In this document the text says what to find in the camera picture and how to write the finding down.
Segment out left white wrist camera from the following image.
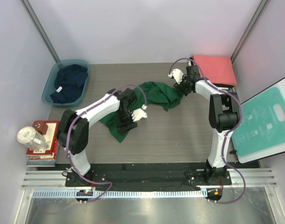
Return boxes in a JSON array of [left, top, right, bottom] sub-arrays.
[[131, 108, 148, 122]]

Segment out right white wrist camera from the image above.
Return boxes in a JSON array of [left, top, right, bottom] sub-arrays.
[[168, 69, 184, 84]]

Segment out clear plastic jar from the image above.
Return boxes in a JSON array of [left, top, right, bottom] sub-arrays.
[[16, 126, 49, 150]]

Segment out folded red t shirt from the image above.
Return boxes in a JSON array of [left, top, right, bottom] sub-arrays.
[[192, 55, 238, 86]]

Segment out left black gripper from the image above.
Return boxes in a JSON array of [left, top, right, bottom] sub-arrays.
[[114, 108, 137, 136]]

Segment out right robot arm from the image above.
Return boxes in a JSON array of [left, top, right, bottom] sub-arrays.
[[168, 66, 241, 185]]

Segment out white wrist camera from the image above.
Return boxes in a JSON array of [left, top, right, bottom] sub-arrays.
[[131, 108, 148, 122], [168, 69, 184, 84]]

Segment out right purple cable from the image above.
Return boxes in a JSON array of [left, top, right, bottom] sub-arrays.
[[168, 57, 247, 203]]

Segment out teal folding board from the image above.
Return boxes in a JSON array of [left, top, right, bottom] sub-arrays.
[[231, 78, 285, 163]]

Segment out aluminium rail frame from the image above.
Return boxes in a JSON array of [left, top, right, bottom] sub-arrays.
[[21, 168, 278, 189]]

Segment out stack of red books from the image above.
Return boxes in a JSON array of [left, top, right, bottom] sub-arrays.
[[26, 120, 59, 168]]

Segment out purple cable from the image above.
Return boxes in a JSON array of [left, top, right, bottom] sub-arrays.
[[65, 85, 148, 203], [168, 57, 247, 203]]

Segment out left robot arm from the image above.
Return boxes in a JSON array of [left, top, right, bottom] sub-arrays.
[[57, 88, 147, 187]]

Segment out blue plastic basket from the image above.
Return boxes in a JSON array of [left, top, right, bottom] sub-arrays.
[[42, 59, 91, 106]]

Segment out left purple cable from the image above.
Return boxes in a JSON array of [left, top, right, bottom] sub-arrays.
[[65, 85, 148, 203]]

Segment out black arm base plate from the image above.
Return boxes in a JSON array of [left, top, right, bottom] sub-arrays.
[[66, 162, 232, 191]]

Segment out small dark red box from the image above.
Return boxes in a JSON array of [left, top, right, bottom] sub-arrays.
[[32, 120, 48, 135]]

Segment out navy blue t shirt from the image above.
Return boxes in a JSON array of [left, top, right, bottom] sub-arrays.
[[50, 64, 88, 104]]

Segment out green t shirt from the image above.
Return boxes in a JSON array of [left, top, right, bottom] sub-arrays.
[[100, 82, 183, 143]]

